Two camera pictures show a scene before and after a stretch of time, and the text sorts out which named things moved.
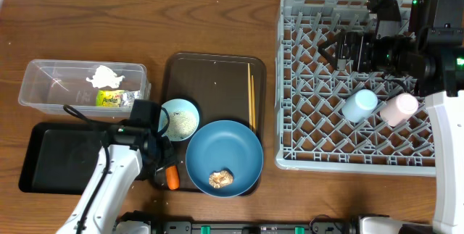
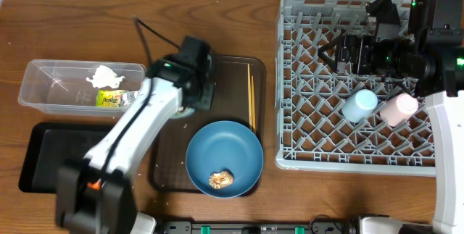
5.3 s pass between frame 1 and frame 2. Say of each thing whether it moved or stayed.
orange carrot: moved
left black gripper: moved
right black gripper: stayed
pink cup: stayed
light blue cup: stayed
